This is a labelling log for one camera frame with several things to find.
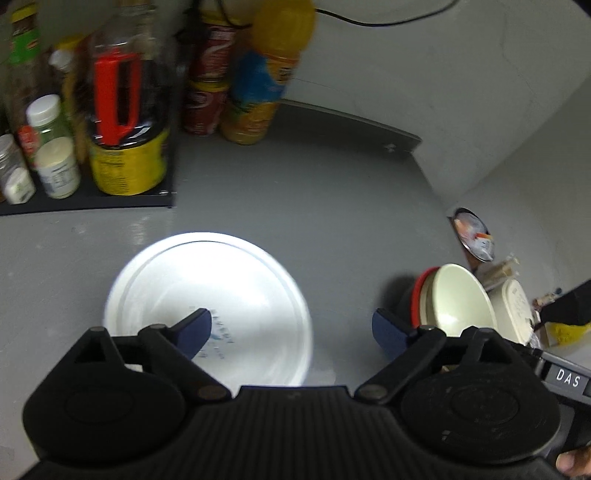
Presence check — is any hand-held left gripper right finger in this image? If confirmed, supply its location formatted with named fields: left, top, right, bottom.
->
left=355, top=308, right=520, bottom=406

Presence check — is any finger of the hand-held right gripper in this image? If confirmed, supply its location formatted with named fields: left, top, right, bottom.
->
left=539, top=282, right=591, bottom=326

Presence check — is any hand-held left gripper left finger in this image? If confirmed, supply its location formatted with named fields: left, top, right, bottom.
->
left=74, top=308, right=232, bottom=401

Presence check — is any red black bowl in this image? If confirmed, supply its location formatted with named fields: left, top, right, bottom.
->
left=399, top=267, right=439, bottom=330

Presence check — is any white round plate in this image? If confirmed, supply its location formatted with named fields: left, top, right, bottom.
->
left=102, top=231, right=315, bottom=388

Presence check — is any person's right hand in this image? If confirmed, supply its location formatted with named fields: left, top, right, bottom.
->
left=556, top=445, right=591, bottom=476

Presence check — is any yellow sponge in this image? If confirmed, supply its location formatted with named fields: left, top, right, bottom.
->
left=547, top=322, right=591, bottom=348

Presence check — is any white lidded cup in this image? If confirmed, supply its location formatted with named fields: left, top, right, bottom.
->
left=487, top=277, right=536, bottom=347

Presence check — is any clear plastic bag with sticks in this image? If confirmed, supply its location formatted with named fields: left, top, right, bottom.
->
left=478, top=253, right=522, bottom=291

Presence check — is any black tray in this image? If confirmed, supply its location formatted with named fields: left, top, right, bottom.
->
left=0, top=134, right=178, bottom=217

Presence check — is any white plastic jar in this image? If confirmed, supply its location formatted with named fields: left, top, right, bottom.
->
left=34, top=136, right=83, bottom=200

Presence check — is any silver capped spice jar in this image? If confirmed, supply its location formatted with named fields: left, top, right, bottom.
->
left=0, top=134, right=37, bottom=205

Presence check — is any yellow orange juice bottle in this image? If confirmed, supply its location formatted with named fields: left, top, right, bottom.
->
left=221, top=0, right=317, bottom=146

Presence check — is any white capped green jar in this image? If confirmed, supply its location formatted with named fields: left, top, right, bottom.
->
left=25, top=95, right=75, bottom=148

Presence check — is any green label glass bottle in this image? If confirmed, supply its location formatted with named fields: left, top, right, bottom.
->
left=0, top=0, right=52, bottom=134

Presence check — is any dark sauce bottle red handle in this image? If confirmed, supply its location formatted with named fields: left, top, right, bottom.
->
left=88, top=0, right=171, bottom=197

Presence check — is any thin black wall cable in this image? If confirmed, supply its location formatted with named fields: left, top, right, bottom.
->
left=314, top=0, right=458, bottom=27

